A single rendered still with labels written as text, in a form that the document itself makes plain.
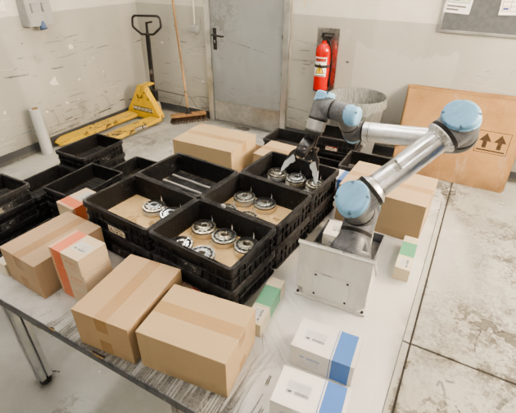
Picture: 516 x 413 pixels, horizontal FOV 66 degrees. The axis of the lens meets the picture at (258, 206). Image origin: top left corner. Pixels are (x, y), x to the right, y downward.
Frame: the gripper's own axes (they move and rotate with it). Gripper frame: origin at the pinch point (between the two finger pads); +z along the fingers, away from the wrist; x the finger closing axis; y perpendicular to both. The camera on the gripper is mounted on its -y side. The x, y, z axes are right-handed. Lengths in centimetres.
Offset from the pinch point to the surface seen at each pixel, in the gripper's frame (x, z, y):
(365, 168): -22, -6, 54
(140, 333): 19, 46, -65
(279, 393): -25, 45, -62
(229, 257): 11.7, 33.1, -21.7
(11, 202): 168, 77, 18
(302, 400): -32, 44, -62
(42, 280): 70, 57, -51
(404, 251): -50, 18, 16
